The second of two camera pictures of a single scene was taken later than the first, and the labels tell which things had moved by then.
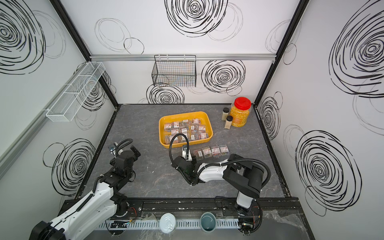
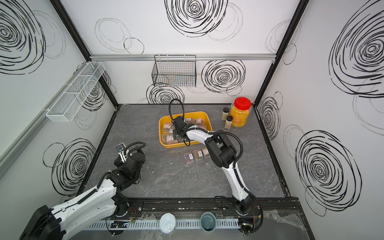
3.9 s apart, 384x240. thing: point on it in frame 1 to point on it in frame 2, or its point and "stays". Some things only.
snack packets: (207, 152) stays
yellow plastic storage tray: (195, 125) stays
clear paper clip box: (198, 153) stays
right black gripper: (193, 162) to (176, 135)
